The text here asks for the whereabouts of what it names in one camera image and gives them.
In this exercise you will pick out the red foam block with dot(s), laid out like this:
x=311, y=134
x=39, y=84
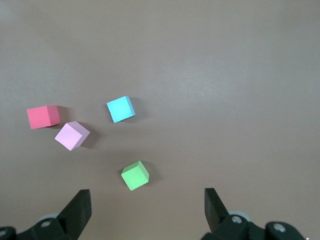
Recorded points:
x=40, y=117

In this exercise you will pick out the blue foam block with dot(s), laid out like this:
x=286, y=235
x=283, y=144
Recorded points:
x=120, y=110

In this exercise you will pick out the green foam block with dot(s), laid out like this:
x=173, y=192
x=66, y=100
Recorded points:
x=133, y=177

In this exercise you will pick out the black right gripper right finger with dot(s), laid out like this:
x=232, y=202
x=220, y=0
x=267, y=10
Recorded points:
x=216, y=215

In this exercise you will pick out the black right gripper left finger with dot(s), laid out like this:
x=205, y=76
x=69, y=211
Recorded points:
x=72, y=217

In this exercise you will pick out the pink foam block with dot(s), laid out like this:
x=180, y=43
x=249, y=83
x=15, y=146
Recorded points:
x=68, y=137

